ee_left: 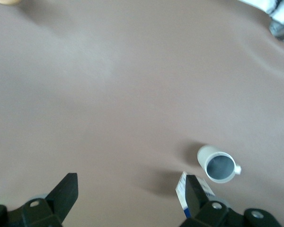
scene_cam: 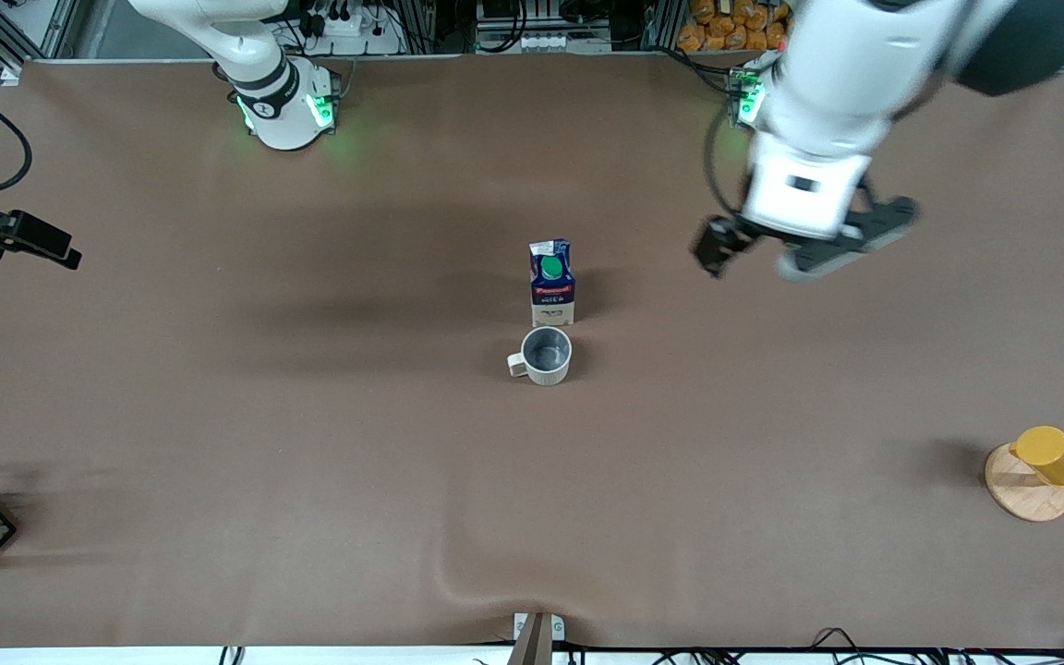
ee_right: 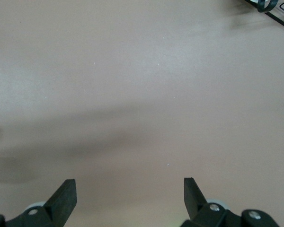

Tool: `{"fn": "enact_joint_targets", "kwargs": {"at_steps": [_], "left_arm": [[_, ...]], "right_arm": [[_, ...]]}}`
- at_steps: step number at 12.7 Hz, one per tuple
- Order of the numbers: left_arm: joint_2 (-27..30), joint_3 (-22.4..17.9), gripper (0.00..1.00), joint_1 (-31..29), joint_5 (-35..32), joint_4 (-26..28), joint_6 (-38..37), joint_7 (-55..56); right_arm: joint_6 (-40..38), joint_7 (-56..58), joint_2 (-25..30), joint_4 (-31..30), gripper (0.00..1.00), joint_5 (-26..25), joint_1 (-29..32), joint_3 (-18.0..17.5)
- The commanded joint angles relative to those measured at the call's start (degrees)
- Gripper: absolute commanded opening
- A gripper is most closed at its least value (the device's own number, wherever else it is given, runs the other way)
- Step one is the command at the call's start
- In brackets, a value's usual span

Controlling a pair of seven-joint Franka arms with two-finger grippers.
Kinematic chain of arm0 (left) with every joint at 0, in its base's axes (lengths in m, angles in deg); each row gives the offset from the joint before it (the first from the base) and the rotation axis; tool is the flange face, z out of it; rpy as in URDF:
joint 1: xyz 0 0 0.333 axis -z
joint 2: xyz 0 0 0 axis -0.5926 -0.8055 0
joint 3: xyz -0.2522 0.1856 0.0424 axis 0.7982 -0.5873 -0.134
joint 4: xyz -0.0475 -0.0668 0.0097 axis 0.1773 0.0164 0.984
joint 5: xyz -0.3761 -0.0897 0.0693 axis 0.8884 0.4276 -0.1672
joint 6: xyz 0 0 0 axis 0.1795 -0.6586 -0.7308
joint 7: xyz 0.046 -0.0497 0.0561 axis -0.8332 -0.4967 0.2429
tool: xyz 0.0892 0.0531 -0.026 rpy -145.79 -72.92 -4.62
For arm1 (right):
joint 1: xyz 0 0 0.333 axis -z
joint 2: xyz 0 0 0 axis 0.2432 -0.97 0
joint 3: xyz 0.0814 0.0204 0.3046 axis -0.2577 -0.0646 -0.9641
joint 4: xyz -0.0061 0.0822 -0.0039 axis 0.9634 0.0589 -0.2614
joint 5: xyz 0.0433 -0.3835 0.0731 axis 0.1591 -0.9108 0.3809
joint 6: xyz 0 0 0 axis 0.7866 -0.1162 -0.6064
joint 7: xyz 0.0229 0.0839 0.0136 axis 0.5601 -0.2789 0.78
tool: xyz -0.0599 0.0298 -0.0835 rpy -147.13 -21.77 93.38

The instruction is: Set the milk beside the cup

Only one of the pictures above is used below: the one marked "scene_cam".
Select blue milk carton green cap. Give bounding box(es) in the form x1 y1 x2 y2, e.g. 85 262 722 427
529 238 577 328

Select beige ribbed mug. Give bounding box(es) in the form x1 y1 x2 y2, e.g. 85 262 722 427
507 326 574 387

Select yellow plastic cup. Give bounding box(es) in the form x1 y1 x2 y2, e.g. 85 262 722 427
1010 426 1064 488

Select round wooden cup stand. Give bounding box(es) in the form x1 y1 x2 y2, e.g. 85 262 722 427
985 443 1064 524

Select orange bread pile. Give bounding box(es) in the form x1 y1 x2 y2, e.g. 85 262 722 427
676 0 792 53

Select brown table cover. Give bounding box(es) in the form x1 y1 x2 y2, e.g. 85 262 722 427
0 51 1064 649

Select white power strip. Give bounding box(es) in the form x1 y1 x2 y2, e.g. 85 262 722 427
303 0 405 56

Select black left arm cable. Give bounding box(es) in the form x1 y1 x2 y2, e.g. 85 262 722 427
702 118 747 221

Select aluminium frame profile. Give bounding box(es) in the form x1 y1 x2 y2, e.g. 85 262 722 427
0 0 82 86

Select black floor cables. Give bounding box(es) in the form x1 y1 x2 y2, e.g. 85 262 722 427
809 628 1064 665

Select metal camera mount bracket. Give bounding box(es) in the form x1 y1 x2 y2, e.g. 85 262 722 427
513 611 566 665

